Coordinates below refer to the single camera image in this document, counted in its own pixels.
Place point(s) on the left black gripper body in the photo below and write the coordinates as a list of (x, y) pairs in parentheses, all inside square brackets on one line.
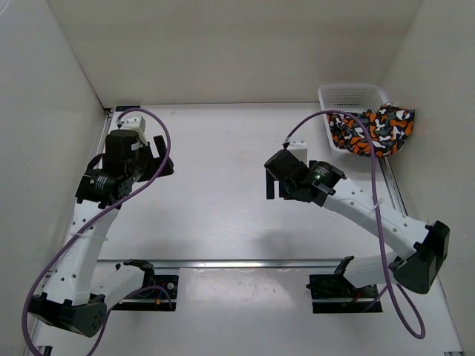
[(144, 158)]

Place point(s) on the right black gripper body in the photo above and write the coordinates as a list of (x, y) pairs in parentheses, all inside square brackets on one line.
[(288, 193)]

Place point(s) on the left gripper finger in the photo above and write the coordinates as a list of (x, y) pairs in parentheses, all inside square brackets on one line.
[(160, 145), (153, 166)]

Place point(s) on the orange camouflage shorts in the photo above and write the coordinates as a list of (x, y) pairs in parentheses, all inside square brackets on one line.
[(389, 128)]

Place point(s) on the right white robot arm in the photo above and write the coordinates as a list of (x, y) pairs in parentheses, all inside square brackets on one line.
[(418, 250)]

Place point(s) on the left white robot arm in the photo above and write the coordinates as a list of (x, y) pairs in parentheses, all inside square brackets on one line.
[(70, 300)]

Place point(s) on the white plastic basket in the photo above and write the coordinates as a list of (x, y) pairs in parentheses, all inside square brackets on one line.
[(351, 97)]

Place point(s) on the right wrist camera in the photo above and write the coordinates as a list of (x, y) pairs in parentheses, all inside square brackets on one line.
[(299, 148)]

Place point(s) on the front aluminium rail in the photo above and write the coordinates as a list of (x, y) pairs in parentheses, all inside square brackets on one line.
[(236, 263)]

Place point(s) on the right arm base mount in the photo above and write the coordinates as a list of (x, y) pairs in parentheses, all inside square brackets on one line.
[(332, 294)]

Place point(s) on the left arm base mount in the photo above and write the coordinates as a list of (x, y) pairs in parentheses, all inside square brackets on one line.
[(148, 293)]

